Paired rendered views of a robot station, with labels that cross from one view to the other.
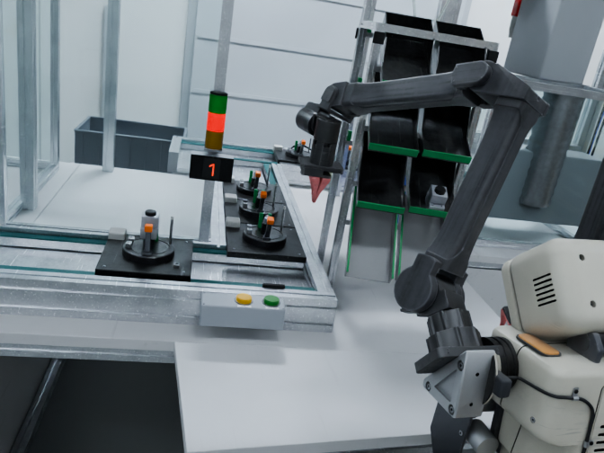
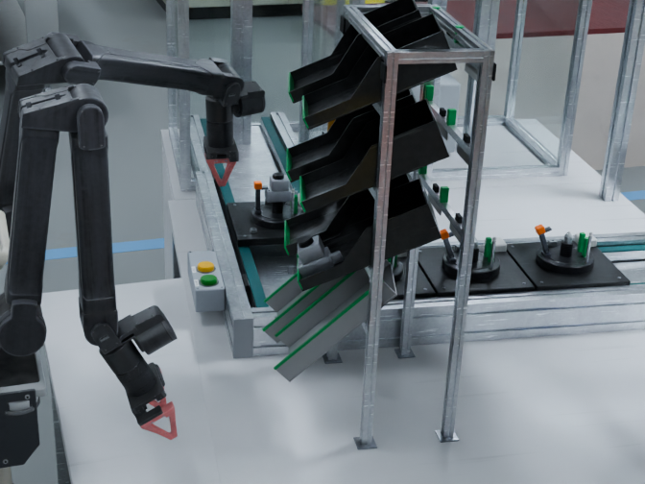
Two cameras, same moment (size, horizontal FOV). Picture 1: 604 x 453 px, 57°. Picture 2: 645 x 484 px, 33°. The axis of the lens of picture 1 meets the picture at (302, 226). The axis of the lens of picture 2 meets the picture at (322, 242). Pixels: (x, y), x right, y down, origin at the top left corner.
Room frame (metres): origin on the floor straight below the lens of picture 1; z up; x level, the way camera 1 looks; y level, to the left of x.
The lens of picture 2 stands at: (1.50, -2.24, 2.15)
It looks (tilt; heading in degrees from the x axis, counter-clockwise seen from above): 25 degrees down; 90
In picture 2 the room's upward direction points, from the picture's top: 2 degrees clockwise
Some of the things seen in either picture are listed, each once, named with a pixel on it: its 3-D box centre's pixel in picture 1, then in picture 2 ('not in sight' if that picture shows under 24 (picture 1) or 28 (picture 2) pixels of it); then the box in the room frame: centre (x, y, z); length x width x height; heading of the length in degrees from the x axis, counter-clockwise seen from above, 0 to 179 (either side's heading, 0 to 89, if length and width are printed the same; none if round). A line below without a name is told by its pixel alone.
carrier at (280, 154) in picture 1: (299, 147); not in sight; (2.84, 0.08, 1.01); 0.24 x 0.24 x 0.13; 12
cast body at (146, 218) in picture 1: (150, 221); (281, 186); (1.41, 0.41, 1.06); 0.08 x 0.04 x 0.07; 12
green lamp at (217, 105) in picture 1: (217, 103); not in sight; (1.55, 0.29, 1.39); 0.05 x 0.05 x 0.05
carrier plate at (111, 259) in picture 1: (148, 256); (276, 221); (1.40, 0.41, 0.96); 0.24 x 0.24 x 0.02; 12
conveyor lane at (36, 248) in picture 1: (162, 270); (288, 245); (1.43, 0.37, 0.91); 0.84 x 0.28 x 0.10; 102
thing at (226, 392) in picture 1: (346, 347); (216, 374); (1.30, -0.17, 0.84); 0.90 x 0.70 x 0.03; 109
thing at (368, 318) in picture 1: (253, 241); (473, 311); (1.91, 0.17, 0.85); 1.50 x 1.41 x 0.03; 102
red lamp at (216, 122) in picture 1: (216, 121); not in sight; (1.55, 0.29, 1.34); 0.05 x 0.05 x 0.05
